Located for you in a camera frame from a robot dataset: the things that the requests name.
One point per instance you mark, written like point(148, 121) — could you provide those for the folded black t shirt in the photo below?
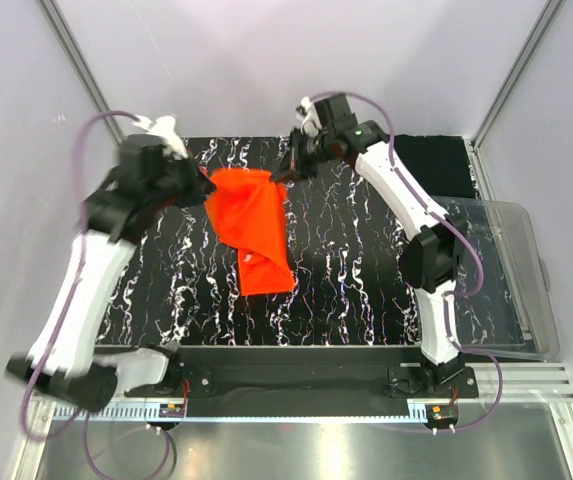
point(439, 163)

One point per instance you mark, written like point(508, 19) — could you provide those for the right aluminium frame post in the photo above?
point(531, 45)

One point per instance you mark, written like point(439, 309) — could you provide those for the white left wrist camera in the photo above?
point(164, 128)

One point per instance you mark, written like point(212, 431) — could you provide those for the orange t shirt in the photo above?
point(247, 213)

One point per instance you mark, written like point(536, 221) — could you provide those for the aluminium frame post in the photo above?
point(531, 45)
point(73, 52)

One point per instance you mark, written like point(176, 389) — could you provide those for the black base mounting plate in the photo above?
point(342, 355)

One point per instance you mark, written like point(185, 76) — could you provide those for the left aluminium frame post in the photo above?
point(73, 52)

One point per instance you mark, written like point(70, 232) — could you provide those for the orange connector block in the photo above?
point(444, 412)
point(172, 410)

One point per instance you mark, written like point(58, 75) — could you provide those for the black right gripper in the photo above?
point(298, 166)

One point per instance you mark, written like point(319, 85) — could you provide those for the clear plastic bin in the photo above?
point(511, 315)

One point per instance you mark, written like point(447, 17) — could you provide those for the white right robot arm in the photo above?
point(430, 261)

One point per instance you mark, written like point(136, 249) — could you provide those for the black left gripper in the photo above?
point(200, 186)

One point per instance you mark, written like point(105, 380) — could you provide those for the right orange connector block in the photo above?
point(444, 412)

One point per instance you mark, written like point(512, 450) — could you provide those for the left orange connector block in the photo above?
point(172, 410)

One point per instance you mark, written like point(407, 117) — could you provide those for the slotted cable duct rail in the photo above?
point(202, 412)

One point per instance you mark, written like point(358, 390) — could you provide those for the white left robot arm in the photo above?
point(153, 171)

